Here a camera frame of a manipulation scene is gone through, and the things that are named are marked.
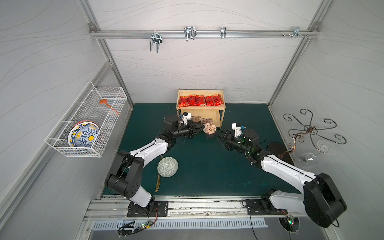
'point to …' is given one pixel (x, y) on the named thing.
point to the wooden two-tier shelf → (216, 113)
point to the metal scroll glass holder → (305, 120)
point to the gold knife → (158, 181)
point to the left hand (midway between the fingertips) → (206, 128)
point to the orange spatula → (104, 101)
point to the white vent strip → (138, 224)
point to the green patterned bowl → (167, 167)
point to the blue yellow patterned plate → (86, 133)
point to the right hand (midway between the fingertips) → (215, 135)
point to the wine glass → (307, 160)
